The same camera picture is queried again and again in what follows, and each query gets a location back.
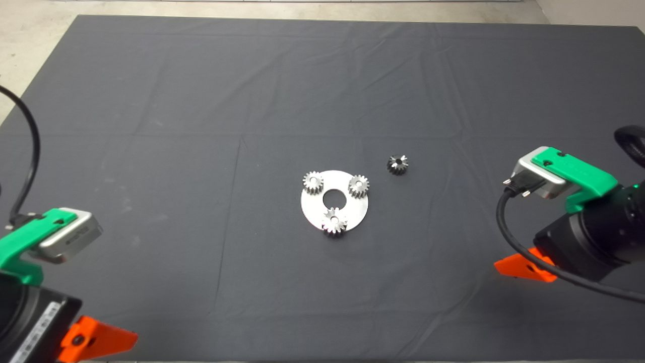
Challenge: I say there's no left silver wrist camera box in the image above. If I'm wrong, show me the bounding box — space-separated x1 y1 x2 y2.
38 209 103 264

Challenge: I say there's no left black camera cable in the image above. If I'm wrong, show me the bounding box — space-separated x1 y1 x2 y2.
0 85 41 227

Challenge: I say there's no black strap loop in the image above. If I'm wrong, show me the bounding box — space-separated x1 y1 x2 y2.
614 125 645 169

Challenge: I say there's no dark grey table cloth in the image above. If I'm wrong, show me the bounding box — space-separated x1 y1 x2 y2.
0 14 645 362

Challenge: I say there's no right green camera mount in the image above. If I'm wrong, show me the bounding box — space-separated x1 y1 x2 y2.
531 147 619 213

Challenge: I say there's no right black camera cable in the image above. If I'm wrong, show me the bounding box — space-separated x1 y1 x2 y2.
496 176 645 304

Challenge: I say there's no left green camera mount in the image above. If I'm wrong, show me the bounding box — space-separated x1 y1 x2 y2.
0 208 79 287

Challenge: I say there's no black camera cable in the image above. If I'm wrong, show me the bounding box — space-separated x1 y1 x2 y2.
496 176 645 304
0 85 41 227

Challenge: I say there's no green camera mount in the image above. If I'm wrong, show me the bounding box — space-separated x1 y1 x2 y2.
531 147 619 213
0 208 79 287

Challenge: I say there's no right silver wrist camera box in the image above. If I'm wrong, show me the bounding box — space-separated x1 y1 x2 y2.
504 146 580 200

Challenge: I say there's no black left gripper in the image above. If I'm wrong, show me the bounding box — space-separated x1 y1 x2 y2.
0 280 139 363

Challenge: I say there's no larger steel gear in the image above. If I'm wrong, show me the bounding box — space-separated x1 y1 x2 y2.
322 207 349 236

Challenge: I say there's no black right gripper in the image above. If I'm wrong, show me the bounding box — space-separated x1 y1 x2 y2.
494 179 645 283

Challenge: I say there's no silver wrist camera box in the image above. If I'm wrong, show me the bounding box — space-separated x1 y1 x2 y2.
504 146 580 200
38 209 103 264

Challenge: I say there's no round metal plate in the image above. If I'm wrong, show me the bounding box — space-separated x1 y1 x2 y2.
301 170 369 233

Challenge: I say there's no small dark steel gear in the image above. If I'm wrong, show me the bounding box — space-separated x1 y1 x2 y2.
386 154 409 176

